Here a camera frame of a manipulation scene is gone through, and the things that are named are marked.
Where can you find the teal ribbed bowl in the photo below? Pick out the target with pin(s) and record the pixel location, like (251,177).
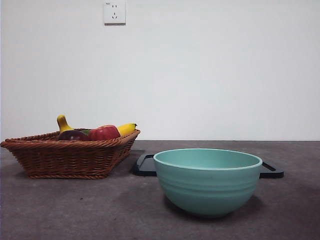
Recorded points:
(207,190)

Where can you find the dark purple plum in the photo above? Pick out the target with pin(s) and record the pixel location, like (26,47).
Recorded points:
(72,135)

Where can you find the black rectangular tray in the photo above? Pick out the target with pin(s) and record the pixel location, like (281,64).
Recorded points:
(144,172)

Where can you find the red apple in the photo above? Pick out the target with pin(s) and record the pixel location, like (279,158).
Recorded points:
(103,133)

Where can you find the green avocado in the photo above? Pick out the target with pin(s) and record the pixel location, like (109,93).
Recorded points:
(85,131)

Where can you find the yellow banana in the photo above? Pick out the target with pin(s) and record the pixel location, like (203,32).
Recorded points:
(62,123)

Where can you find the brown wicker basket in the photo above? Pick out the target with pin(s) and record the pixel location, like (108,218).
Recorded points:
(62,160)

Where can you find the white wall socket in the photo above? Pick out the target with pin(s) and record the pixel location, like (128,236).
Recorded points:
(114,13)

